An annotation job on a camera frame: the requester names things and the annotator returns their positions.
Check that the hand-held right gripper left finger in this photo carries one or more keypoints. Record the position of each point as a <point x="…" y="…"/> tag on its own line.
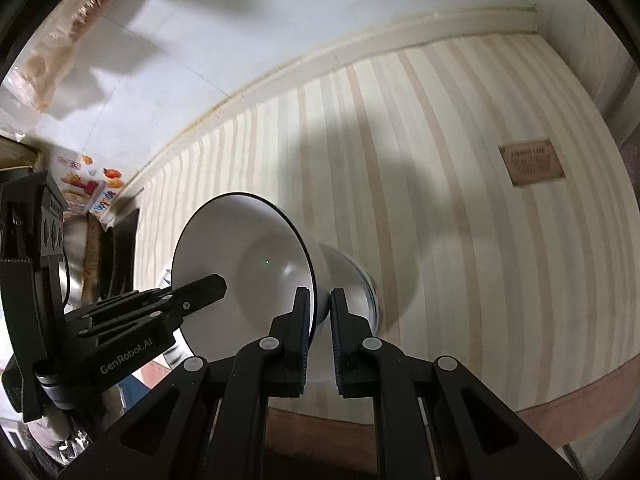
<point x="300" y="355"/>

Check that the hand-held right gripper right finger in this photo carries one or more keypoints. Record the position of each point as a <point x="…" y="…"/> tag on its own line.
<point x="341" y="355"/>

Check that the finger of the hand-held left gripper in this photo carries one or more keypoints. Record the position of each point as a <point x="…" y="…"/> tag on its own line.
<point x="200" y="292"/>

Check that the white dark-rimmed bowl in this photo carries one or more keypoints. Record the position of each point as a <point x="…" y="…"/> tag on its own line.
<point x="250" y="270"/>

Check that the black induction cooktop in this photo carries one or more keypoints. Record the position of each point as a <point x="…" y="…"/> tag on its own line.
<point x="122" y="255"/>

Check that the steel pot with lid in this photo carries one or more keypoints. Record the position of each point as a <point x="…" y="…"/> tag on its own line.
<point x="75" y="250"/>

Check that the striped cat tablecloth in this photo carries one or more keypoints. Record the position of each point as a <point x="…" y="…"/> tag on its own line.
<point x="450" y="235"/>

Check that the brown cloth label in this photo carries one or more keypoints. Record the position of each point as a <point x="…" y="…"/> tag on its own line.
<point x="531" y="162"/>

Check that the clear plastic bag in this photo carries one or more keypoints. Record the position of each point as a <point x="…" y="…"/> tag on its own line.
<point x="45" y="70"/>

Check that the colourful wall stickers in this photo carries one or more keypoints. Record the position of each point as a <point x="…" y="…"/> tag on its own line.
<point x="102" y="180"/>

